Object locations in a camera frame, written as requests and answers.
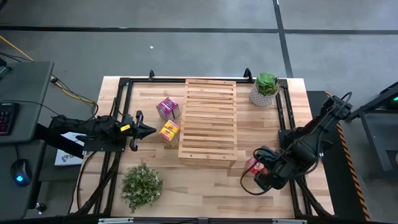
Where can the red cereal box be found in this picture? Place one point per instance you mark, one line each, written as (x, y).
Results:
(262, 170)
(250, 165)

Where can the black caster wheel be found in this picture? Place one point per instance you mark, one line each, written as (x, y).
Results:
(40, 208)

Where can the bushy green plant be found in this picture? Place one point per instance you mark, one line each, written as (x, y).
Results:
(141, 186)

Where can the grey desk top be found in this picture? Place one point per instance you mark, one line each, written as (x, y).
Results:
(28, 87)
(12, 202)

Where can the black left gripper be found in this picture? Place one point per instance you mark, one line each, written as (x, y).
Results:
(129, 130)

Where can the black metal table frame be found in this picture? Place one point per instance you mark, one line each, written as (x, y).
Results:
(149, 80)

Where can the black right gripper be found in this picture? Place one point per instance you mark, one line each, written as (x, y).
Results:
(278, 171)

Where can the black computer mouse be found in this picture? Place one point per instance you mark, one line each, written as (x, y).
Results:
(21, 171)

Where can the wooden slatted shelf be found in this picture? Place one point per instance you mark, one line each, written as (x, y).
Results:
(208, 124)

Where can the white printed booklet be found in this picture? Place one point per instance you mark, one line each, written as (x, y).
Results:
(66, 157)

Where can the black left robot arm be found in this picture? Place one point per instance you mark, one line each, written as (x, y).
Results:
(93, 126)

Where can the black backlit keyboard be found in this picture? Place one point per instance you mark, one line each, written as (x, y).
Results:
(7, 119)

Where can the succulent in white patterned pot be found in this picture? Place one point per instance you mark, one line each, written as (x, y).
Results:
(265, 84)

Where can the black support beam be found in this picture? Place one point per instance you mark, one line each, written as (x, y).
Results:
(56, 141)

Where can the black metal stand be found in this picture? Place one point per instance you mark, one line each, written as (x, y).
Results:
(377, 146)

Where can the black mat with hazard stripe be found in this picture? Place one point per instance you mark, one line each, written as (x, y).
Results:
(335, 174)

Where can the silver bracket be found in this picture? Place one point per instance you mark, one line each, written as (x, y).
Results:
(115, 221)
(289, 221)

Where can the black device with green light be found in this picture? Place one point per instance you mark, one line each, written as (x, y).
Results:
(392, 99)

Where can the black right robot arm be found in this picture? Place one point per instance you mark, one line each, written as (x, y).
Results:
(311, 137)

